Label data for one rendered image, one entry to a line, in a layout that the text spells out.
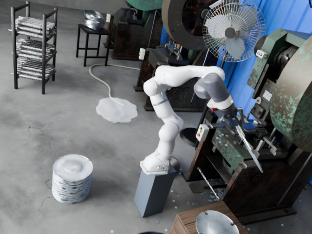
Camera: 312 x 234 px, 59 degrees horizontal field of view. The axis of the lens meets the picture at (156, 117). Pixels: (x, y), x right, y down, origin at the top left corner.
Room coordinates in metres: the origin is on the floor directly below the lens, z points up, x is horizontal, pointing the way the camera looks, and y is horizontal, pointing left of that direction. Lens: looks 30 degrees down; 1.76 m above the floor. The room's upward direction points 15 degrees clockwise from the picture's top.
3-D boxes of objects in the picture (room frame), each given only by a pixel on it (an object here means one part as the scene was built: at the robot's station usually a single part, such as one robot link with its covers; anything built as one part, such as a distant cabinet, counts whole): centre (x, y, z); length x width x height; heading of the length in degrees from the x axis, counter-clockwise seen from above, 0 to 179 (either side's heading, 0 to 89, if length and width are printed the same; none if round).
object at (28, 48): (3.02, 1.60, 0.48); 0.46 x 0.43 x 0.95; 98
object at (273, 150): (1.79, -0.90, 0.76); 0.17 x 0.06 x 0.10; 28
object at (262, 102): (1.91, -0.78, 1.04); 0.17 x 0.15 x 0.30; 118
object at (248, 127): (1.85, -0.66, 0.72); 0.25 x 0.14 x 0.14; 118
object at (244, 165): (1.77, -1.07, 0.45); 0.92 x 0.12 x 0.90; 118
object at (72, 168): (1.53, 0.51, 0.25); 0.29 x 0.29 x 0.01
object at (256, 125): (1.93, -0.81, 0.76); 0.15 x 0.09 x 0.05; 28
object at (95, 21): (4.24, 1.29, 0.40); 0.45 x 0.40 x 0.79; 40
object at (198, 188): (1.87, -0.70, 0.14); 0.59 x 0.10 x 0.05; 118
